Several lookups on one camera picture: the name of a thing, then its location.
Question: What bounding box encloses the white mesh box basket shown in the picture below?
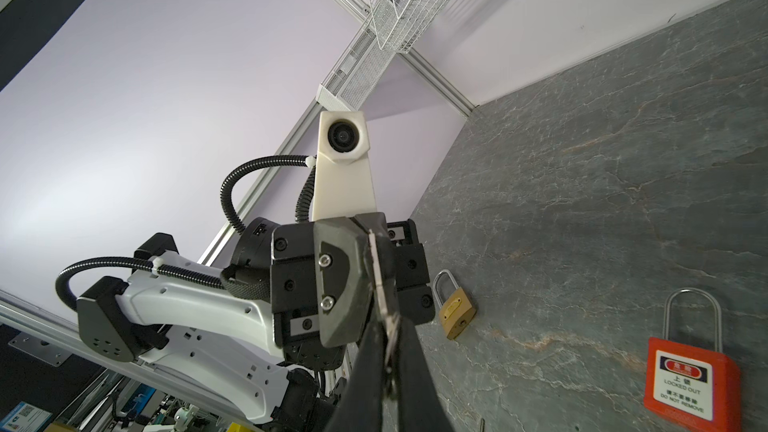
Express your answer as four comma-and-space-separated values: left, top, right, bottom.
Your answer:
316, 21, 395, 111

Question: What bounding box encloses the red safety padlock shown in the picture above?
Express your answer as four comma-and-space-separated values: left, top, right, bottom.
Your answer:
643, 288, 742, 432

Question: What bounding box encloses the silver key with ring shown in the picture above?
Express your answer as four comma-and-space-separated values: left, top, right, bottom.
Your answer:
367, 229, 401, 371

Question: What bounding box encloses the brass padlock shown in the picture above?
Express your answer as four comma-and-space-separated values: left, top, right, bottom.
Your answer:
432, 269, 477, 340

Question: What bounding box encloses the aluminium front rail frame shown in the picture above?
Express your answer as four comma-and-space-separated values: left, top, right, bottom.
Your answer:
1, 291, 249, 424

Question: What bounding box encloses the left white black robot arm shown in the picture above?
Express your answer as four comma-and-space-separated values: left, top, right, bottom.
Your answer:
55, 152, 450, 431

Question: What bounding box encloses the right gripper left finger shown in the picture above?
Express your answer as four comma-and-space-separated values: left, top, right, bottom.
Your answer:
325, 322, 386, 432

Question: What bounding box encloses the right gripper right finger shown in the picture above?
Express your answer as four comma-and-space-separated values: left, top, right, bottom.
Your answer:
392, 317, 453, 432

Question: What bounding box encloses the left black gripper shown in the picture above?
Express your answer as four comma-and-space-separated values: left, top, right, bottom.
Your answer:
270, 212, 435, 371

